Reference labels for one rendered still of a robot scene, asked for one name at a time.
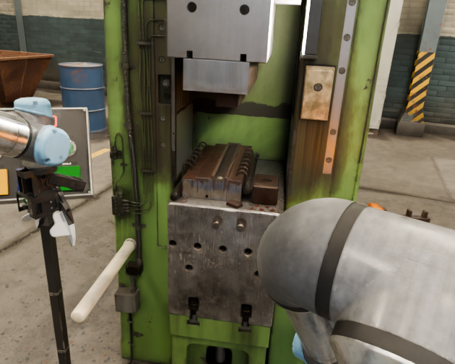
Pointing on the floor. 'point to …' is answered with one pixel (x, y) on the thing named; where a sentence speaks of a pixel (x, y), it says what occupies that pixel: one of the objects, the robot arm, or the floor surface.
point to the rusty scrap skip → (12, 76)
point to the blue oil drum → (84, 91)
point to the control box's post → (50, 256)
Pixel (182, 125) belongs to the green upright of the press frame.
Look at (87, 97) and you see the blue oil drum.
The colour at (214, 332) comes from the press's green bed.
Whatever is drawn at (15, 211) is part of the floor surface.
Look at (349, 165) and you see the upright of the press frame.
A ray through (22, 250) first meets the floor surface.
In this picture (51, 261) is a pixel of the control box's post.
